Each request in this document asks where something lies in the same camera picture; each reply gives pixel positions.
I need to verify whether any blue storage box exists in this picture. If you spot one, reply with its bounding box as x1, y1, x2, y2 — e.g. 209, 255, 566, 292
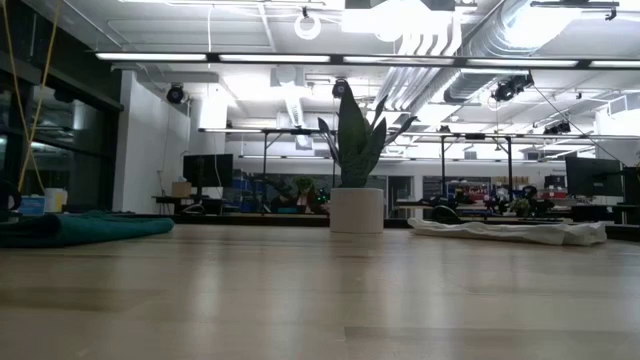
19, 195, 46, 218

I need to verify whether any black background rig frame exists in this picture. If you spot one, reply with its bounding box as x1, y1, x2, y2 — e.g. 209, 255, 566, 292
399, 130, 516, 211
198, 127, 341, 216

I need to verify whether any overhead light bar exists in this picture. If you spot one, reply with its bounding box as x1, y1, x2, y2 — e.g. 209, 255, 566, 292
94, 51, 640, 71

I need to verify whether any black computer monitor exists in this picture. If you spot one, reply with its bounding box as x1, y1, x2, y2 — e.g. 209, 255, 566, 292
182, 153, 235, 189
565, 156, 624, 198

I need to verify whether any silver ceiling duct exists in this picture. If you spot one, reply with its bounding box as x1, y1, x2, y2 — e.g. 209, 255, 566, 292
442, 0, 571, 104

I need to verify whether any small background potted plant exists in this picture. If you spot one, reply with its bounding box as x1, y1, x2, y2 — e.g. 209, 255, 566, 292
510, 197, 534, 219

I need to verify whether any white folded cloth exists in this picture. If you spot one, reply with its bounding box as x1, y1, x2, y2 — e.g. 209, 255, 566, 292
407, 217, 609, 247

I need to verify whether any black cable loop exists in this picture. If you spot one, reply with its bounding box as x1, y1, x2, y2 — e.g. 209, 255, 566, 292
0, 177, 23, 211

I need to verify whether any yellow cable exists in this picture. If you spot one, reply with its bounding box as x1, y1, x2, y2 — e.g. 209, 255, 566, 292
0, 0, 62, 194

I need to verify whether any white ring light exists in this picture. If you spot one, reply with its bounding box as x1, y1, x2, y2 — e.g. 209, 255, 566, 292
293, 12, 323, 42

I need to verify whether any green background plant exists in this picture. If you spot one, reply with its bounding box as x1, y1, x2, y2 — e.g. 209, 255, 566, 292
292, 174, 317, 199

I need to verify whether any green snake plant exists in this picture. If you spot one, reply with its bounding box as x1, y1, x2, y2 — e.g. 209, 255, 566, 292
318, 82, 419, 190

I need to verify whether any white round plant pot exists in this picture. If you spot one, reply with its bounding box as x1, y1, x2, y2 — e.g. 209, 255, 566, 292
328, 187, 385, 235

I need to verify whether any dark green folded cloth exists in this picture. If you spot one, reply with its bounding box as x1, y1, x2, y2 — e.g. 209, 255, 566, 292
0, 210, 176, 250

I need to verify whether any white bucket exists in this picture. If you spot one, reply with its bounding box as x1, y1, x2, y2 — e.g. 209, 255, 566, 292
43, 188, 69, 214

